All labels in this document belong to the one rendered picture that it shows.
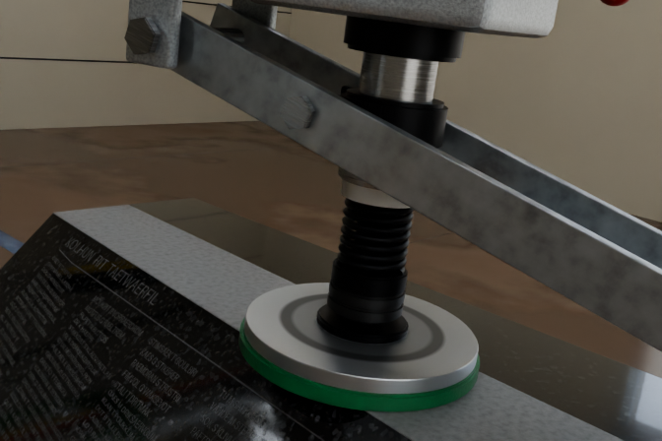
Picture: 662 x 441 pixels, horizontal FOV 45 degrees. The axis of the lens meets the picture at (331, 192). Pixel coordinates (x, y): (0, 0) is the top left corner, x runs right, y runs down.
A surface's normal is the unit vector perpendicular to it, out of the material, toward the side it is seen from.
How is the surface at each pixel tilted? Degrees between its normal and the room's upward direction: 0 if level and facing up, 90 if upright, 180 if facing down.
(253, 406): 45
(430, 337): 0
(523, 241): 90
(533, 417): 0
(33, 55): 90
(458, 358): 0
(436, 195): 90
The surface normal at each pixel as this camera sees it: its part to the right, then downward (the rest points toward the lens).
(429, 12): -0.47, 0.51
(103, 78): 0.74, 0.25
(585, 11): -0.66, 0.09
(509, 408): 0.13, -0.96
